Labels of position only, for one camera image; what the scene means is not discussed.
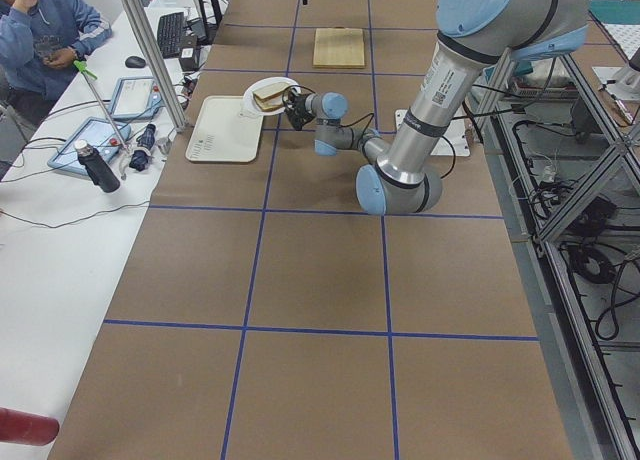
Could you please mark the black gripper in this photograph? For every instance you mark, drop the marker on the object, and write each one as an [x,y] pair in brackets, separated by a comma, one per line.
[300,105]

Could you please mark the white round plate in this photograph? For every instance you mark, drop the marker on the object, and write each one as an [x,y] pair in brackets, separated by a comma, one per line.
[248,105]

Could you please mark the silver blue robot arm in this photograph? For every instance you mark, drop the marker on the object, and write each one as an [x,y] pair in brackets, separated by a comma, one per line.
[472,35]

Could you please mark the person's hand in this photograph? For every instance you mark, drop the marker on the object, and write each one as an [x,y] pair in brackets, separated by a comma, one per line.
[61,58]

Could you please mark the wooden cutting board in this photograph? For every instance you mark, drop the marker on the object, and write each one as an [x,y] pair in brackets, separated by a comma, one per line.
[339,48]

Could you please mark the black box on desk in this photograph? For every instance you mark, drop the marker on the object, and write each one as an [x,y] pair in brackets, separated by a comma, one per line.
[189,55]

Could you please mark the cream bear serving tray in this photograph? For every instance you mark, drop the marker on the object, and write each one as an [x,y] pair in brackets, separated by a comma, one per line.
[224,132]

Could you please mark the black keyboard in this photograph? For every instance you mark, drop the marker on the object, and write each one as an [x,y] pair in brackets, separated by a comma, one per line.
[169,34]

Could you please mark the black computer mouse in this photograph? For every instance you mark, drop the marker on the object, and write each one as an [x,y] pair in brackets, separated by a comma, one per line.
[135,62]

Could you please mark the far blue teach pendant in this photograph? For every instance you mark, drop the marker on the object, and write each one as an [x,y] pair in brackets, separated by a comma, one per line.
[135,99]

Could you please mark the blue teach pendant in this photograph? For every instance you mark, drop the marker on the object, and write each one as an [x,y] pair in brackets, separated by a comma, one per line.
[135,99]
[97,133]

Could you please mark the folded navy umbrella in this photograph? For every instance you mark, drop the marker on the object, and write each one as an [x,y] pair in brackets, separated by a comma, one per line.
[142,152]

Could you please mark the near blue teach pendant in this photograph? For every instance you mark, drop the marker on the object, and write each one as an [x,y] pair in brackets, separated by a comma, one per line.
[97,133]

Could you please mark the black water bottle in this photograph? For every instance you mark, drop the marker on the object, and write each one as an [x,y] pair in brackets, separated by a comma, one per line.
[96,167]

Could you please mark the person in blue hoodie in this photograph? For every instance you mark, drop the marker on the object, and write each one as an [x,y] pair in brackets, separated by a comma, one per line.
[32,30]

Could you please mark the red cylinder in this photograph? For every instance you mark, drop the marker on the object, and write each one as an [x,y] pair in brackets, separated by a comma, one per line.
[25,428]

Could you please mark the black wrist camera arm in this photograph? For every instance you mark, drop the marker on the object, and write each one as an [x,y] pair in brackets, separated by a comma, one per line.
[299,95]

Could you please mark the aluminium frame post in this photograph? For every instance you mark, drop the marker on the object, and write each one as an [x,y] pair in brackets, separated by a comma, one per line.
[147,42]

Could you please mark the green-handled reacher grabber stick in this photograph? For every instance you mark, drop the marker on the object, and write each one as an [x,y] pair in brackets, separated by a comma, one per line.
[89,78]

